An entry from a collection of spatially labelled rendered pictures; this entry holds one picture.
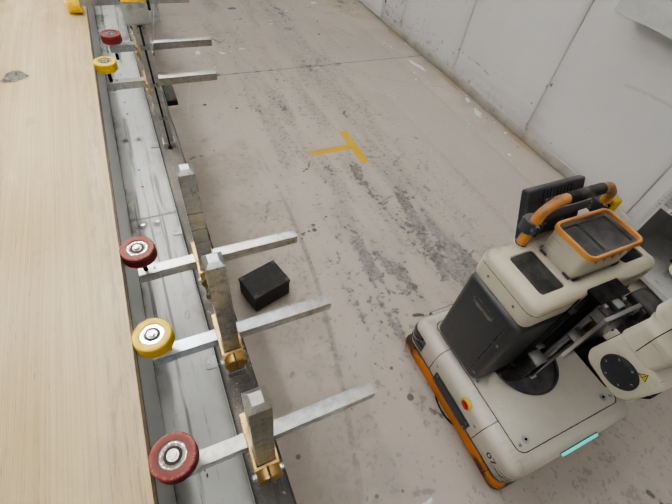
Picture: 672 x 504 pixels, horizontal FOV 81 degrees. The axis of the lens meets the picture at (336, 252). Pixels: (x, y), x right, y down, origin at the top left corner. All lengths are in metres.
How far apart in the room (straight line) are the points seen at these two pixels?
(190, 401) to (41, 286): 0.44
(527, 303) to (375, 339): 0.89
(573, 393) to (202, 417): 1.36
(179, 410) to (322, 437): 0.75
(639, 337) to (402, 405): 0.95
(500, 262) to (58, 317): 1.15
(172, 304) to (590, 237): 1.26
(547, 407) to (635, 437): 0.62
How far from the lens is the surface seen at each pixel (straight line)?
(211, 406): 1.14
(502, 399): 1.68
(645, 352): 1.31
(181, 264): 1.13
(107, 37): 2.10
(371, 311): 2.01
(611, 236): 1.43
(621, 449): 2.23
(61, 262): 1.12
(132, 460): 0.84
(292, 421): 0.90
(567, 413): 1.80
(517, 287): 1.27
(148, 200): 1.63
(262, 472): 0.87
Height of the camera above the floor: 1.68
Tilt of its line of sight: 50 degrees down
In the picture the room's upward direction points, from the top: 9 degrees clockwise
